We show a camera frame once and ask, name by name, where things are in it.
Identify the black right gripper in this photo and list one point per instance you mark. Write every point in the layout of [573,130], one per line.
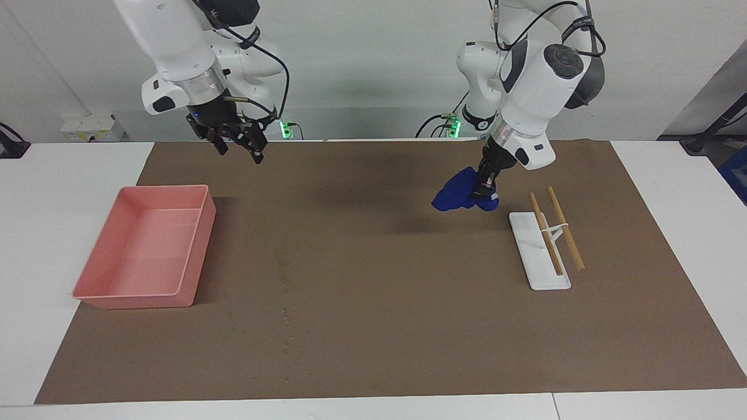
[216,119]

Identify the wooden rack rod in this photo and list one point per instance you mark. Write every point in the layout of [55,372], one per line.
[566,230]
[548,242]

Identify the blue crate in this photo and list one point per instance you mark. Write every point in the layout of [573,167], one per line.
[736,175]

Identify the black stand leg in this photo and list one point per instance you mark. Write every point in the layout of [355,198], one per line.
[709,125]

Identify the white power strip box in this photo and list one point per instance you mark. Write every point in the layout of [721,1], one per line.
[90,127]

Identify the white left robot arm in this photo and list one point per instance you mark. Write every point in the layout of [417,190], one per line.
[537,87]

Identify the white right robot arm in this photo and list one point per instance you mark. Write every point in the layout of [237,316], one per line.
[175,41]

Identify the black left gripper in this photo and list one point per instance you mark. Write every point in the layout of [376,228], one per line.
[495,163]

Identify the blue towel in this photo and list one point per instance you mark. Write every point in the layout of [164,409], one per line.
[455,195]

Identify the brown table mat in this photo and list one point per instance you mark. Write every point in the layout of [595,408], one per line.
[379,291]

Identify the black table clamp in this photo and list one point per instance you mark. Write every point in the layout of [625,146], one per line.
[11,146]

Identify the white rack with wooden rods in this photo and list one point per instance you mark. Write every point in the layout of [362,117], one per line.
[540,268]

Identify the pink plastic bin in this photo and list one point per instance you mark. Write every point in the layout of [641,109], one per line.
[146,256]

